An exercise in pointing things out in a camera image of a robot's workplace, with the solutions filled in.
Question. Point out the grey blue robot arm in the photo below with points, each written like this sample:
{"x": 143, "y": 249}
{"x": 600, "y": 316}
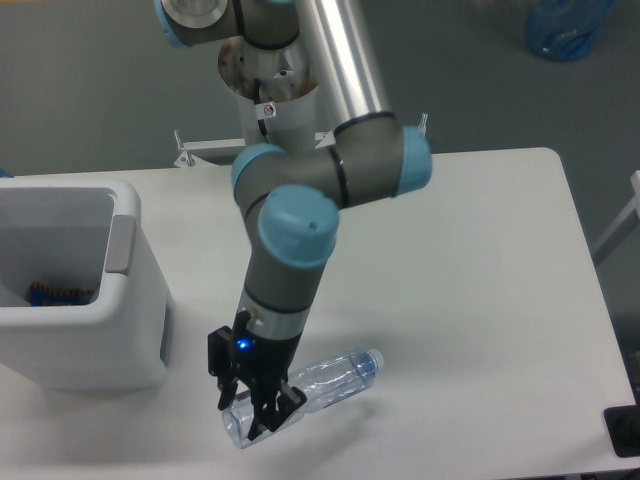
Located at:
{"x": 290, "y": 202}

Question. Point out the white trash can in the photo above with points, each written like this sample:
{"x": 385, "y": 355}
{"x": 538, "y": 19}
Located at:
{"x": 81, "y": 234}

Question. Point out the crushed clear plastic bottle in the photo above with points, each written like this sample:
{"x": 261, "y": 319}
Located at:
{"x": 324, "y": 383}

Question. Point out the white frame at right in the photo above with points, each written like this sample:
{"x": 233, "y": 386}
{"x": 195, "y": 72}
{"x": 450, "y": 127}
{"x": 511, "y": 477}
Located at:
{"x": 620, "y": 227}

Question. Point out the blue wrapper in bin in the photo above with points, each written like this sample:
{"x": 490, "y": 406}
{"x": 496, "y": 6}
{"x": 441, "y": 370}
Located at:
{"x": 43, "y": 295}

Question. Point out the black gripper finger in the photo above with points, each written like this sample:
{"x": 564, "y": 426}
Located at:
{"x": 222, "y": 366}
{"x": 272, "y": 408}

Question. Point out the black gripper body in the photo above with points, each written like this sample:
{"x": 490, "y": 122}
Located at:
{"x": 259, "y": 363}

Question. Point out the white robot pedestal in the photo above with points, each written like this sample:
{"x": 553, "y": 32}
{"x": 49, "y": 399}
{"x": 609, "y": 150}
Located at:
{"x": 276, "y": 91}

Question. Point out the black device at edge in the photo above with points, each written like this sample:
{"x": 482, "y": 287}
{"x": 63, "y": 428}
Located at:
{"x": 623, "y": 427}

